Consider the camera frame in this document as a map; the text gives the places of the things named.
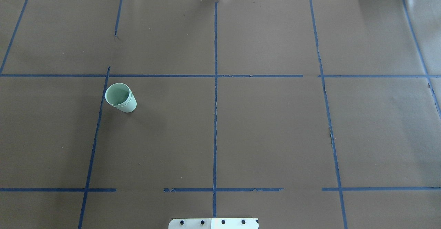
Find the brown paper table cover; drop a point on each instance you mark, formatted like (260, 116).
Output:
(321, 114)

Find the white metal base plate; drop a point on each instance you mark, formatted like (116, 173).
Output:
(214, 223)

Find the pale green cup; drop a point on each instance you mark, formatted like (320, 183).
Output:
(129, 107)
(118, 95)

